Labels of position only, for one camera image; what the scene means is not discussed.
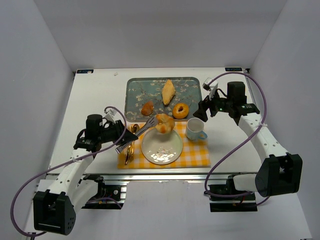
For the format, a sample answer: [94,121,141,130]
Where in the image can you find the white mug blue handle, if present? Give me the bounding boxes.
[185,117,208,141]

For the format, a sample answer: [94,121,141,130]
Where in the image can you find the yellow checkered placemat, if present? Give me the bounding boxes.
[117,121,211,169]

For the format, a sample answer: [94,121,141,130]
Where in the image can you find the blue label sticker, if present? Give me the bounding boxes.
[224,67,243,72]
[76,69,94,74]

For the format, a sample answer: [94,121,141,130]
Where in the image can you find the small brown bread piece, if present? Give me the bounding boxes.
[141,100,154,116]

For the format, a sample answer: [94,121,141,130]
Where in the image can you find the white round plate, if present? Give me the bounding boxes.
[140,128,183,166]

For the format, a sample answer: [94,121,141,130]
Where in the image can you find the gold fork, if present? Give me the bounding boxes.
[124,145,130,165]

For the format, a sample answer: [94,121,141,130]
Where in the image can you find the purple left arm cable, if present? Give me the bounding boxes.
[9,106,127,237]

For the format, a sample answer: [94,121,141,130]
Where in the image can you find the round twisted bread roll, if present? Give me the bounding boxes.
[155,113,175,134]

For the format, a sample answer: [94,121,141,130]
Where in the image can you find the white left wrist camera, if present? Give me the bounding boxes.
[103,109,117,124]

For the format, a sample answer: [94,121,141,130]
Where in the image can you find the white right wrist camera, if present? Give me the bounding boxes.
[202,77,219,100]

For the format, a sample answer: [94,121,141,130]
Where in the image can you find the silver metal tongs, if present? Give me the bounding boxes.
[115,116,159,154]

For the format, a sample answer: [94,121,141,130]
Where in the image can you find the orange glazed donut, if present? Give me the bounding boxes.
[172,103,189,119]

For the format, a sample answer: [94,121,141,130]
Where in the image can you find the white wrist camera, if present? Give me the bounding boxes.
[202,77,219,100]
[103,109,117,124]

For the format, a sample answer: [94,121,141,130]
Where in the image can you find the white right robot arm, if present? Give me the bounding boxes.
[193,81,303,197]

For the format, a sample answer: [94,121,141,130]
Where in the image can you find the aluminium table edge rail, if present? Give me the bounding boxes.
[44,171,261,183]

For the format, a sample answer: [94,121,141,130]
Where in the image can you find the gold spoon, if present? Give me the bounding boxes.
[129,124,140,162]

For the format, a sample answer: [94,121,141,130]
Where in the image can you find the blue label sticker right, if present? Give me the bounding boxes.
[224,67,243,72]

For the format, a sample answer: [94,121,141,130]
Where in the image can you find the gold knife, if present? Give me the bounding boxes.
[125,125,136,164]

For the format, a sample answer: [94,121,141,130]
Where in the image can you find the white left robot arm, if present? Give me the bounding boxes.
[33,114,138,235]

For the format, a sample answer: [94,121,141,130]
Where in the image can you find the long flat pastry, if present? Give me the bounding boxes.
[162,79,176,106]

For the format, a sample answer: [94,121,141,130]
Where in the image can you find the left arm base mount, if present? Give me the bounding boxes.
[82,174,125,210]

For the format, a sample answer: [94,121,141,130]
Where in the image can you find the blue floral tray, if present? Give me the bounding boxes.
[124,76,205,123]

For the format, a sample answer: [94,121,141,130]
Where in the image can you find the blue label sticker left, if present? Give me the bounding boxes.
[76,69,94,74]

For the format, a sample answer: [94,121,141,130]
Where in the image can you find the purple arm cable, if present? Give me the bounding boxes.
[9,106,127,237]
[202,72,268,206]

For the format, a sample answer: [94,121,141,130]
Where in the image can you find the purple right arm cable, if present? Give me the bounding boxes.
[202,72,268,206]

